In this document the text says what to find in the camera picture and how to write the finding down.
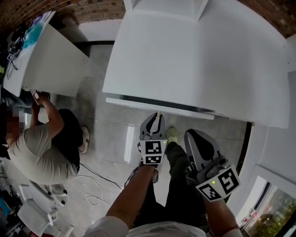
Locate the window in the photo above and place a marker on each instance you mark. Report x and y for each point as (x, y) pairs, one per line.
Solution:
(270, 213)

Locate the white desk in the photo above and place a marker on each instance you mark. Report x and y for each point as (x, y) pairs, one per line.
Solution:
(185, 60)

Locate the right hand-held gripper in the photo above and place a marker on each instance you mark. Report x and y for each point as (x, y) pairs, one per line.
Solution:
(199, 152)

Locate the white office chair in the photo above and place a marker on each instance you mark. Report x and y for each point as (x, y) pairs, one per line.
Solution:
(39, 206)

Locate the white side table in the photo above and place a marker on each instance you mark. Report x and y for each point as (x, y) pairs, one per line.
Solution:
(53, 64)

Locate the person's dark trousers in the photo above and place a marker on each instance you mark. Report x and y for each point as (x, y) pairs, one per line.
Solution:
(182, 189)

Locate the small printed tag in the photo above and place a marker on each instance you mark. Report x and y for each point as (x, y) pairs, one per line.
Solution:
(10, 57)

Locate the white desk drawer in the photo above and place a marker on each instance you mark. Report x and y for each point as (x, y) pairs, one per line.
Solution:
(162, 108)

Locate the white open shelf box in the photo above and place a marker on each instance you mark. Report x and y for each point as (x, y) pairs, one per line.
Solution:
(166, 9)

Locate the person's pale green shoe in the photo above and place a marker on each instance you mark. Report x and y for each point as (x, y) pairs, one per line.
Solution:
(172, 135)
(155, 177)

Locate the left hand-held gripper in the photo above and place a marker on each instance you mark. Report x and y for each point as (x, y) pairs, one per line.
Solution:
(152, 148)

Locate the teal plastic bag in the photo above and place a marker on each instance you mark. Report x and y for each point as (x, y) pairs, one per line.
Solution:
(33, 34)

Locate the person's left forearm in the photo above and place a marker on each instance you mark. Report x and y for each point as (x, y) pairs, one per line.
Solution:
(131, 196)

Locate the person's right forearm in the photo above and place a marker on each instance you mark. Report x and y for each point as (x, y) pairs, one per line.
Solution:
(219, 213)

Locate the person's white shirt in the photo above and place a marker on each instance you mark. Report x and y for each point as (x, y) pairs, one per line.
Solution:
(162, 230)

